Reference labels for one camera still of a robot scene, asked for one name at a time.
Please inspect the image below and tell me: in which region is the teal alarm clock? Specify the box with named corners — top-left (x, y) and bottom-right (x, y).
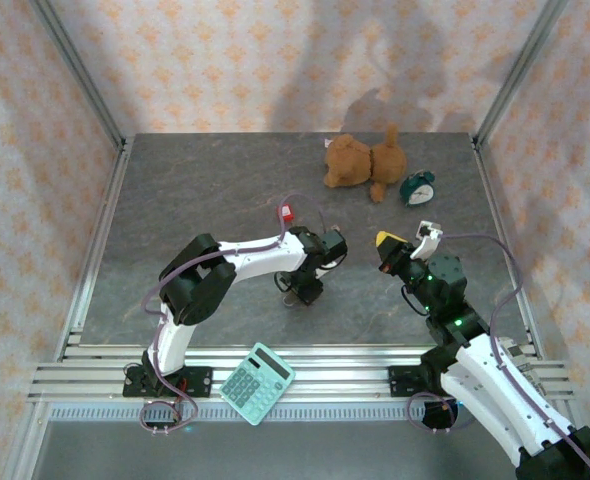
top-left (399, 169), bottom-right (437, 208)

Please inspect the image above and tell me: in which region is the brown teddy bear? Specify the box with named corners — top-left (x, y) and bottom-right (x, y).
top-left (322, 122), bottom-right (409, 204)

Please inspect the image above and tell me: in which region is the teal calculator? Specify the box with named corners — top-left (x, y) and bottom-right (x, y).
top-left (218, 341), bottom-right (296, 427)

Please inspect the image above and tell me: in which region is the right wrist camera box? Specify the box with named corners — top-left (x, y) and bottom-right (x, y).
top-left (412, 221), bottom-right (447, 261)

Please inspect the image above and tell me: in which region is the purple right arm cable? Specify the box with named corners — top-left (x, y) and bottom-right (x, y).
top-left (407, 232), bottom-right (590, 480)

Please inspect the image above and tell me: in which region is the aluminium rail base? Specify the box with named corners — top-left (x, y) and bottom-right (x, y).
top-left (27, 343), bottom-right (576, 404)

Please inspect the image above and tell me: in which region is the aluminium side rail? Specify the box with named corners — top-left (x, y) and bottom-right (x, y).
top-left (53, 134), bottom-right (135, 362)
top-left (471, 134), bottom-right (549, 361)

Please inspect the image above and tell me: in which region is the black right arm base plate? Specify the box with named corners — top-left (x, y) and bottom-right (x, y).
top-left (388, 364), bottom-right (451, 399)

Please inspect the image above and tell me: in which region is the slotted grey cable duct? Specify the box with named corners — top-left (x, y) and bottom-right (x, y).
top-left (48, 405), bottom-right (476, 422)

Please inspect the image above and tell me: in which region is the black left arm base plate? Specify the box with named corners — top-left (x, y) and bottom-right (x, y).
top-left (123, 366), bottom-right (213, 399)

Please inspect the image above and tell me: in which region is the aluminium frame post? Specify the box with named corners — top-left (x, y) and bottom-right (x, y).
top-left (472, 0), bottom-right (571, 151)
top-left (27, 0), bottom-right (129, 151)

